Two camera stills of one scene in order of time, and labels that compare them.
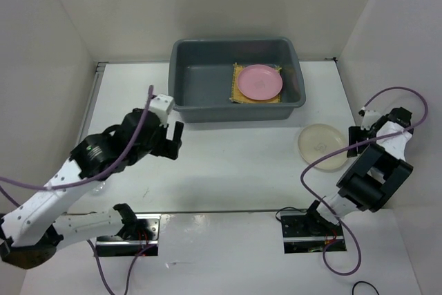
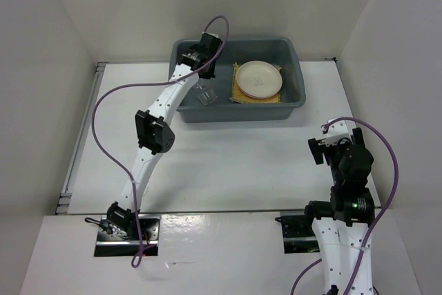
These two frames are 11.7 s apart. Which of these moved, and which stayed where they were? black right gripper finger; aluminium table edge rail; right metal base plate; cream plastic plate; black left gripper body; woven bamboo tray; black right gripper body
Moved: black left gripper body; black right gripper body; cream plastic plate; black right gripper finger
Stayed: right metal base plate; aluminium table edge rail; woven bamboo tray
